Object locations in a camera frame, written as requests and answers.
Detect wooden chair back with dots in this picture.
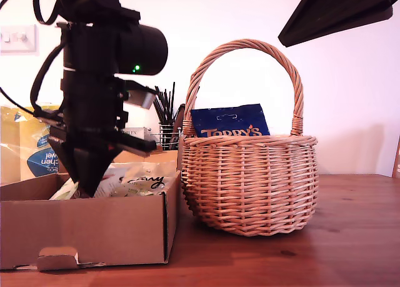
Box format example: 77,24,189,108
390,133,400,179

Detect brown cardboard box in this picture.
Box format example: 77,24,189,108
0,149,182,271

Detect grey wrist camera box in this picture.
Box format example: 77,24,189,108
115,77,158,110

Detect woven wicker basket with handle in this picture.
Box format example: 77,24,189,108
180,39,319,237

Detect white wall light switch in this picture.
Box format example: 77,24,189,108
0,24,37,54

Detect white Porlex box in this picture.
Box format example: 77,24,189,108
120,126,150,141

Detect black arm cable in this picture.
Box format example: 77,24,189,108
0,86,37,116
32,0,62,25
29,43,68,116

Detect blue Terry's orange egg bag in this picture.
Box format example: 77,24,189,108
190,103,271,138

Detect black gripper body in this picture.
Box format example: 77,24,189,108
33,70,157,156

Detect white Galaxy truffle egg bag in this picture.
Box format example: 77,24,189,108
48,171,109,201
95,161,178,198

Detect yellow kitchen towel pack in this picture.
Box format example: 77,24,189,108
0,103,73,184

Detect wire utensil holder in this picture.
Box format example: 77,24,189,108
149,123,185,152

